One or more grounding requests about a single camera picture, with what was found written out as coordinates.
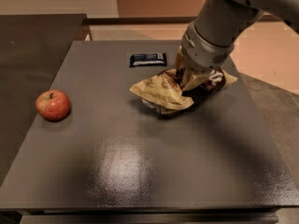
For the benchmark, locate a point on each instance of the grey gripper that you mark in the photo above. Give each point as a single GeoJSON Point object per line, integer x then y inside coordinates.
{"type": "Point", "coordinates": [204, 51]}

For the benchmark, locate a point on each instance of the brown sea salt chip bag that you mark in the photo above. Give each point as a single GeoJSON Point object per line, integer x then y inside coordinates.
{"type": "Point", "coordinates": [163, 93]}

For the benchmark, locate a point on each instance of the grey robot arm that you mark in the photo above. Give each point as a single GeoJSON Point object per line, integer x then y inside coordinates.
{"type": "Point", "coordinates": [261, 36]}

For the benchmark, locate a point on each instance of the blueberry rxbar dark wrapper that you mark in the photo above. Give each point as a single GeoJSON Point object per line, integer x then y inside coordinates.
{"type": "Point", "coordinates": [148, 59]}

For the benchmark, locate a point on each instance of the red apple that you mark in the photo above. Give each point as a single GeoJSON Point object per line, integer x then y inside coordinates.
{"type": "Point", "coordinates": [53, 105]}

